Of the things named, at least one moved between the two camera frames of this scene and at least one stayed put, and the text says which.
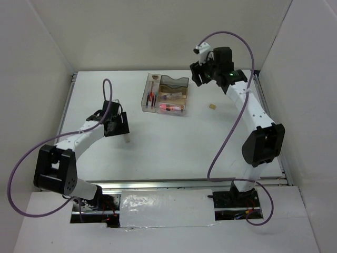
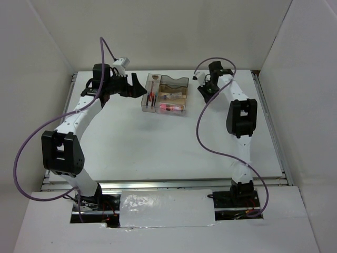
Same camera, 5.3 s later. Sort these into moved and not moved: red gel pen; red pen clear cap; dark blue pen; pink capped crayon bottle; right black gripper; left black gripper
Moved: left black gripper; right black gripper
Not moved: dark blue pen; red pen clear cap; pink capped crayon bottle; red gel pen
